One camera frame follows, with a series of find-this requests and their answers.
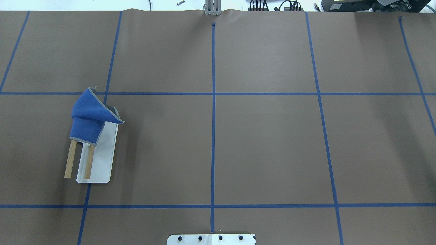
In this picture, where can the white towel rack with wooden bars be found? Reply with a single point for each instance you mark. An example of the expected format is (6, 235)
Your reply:
(94, 162)

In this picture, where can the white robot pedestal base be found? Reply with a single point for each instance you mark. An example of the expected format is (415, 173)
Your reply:
(211, 239)

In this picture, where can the blue microfiber towel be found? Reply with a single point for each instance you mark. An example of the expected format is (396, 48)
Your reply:
(89, 116)

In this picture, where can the black monitor base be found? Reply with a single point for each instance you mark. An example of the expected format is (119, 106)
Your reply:
(411, 6)

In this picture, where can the aluminium frame post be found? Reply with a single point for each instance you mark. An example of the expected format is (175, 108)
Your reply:
(212, 7)

